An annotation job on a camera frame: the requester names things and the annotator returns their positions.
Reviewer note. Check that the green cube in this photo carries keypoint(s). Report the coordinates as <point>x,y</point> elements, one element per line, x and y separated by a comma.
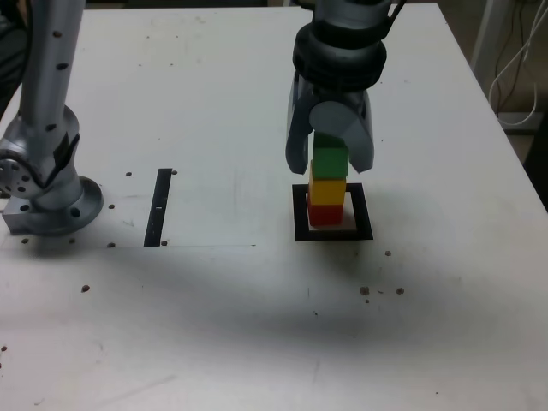
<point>330,160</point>

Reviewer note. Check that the black tape strip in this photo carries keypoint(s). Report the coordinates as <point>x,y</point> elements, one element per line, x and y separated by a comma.
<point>156,214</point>

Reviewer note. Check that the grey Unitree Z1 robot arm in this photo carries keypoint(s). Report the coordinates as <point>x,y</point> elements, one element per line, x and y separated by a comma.
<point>47,85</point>

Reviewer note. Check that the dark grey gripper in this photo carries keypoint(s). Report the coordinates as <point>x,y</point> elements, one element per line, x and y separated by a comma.
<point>338,95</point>

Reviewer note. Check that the yellow cube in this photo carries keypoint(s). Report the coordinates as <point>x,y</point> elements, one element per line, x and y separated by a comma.
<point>327,192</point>

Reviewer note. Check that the beige box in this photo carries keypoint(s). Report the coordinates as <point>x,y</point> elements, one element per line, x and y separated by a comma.
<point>520,119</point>

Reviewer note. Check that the black tape square outline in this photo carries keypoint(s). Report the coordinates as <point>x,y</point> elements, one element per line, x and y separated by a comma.
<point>299,214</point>

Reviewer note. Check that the white frame post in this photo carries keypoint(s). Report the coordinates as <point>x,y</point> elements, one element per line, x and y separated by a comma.
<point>486,34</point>

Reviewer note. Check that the red cube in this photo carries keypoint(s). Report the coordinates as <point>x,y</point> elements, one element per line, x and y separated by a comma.
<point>325,215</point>

